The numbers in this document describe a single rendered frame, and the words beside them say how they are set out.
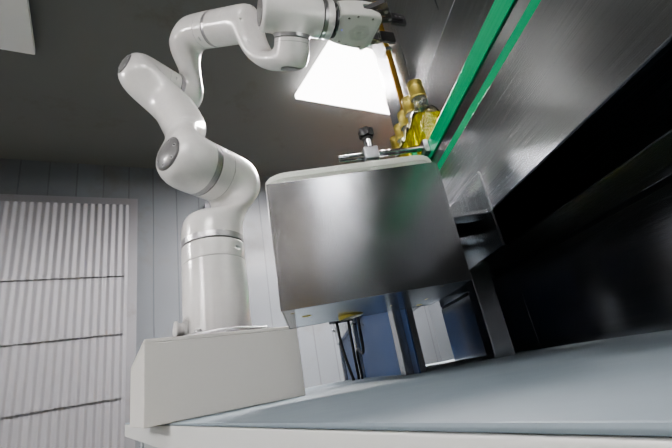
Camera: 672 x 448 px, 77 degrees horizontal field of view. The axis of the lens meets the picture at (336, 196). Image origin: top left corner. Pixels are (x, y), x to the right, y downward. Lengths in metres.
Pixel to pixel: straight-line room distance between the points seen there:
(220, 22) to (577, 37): 0.84
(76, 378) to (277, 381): 3.09
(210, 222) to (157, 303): 3.09
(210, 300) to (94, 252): 3.19
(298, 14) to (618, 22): 0.69
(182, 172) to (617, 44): 0.72
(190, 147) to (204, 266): 0.23
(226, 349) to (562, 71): 0.57
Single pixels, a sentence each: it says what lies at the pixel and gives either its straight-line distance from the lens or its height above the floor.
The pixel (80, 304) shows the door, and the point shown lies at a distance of 3.83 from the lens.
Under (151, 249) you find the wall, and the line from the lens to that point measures 4.02.
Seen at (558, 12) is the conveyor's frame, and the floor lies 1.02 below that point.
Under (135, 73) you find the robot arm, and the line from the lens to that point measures 1.18.
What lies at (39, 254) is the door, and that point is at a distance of 3.96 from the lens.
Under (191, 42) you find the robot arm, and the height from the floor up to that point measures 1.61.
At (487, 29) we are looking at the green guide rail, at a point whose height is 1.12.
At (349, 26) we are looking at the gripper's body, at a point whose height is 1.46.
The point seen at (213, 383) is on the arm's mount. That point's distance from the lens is 0.70.
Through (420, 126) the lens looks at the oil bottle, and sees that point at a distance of 0.90.
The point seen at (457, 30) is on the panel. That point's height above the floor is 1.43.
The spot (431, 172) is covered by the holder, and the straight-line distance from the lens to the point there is 0.55.
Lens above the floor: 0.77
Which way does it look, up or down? 23 degrees up
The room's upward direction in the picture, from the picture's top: 11 degrees counter-clockwise
